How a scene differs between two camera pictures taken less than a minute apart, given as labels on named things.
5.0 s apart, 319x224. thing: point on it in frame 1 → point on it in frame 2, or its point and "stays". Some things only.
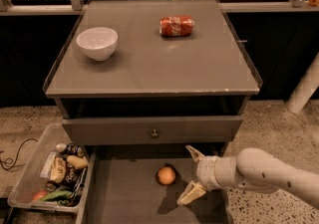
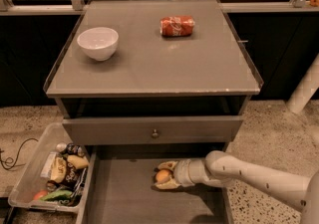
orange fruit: [166, 175] stays
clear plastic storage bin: [55, 173] stays
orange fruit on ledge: [314, 0] stays
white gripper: [206, 172] → [182, 172]
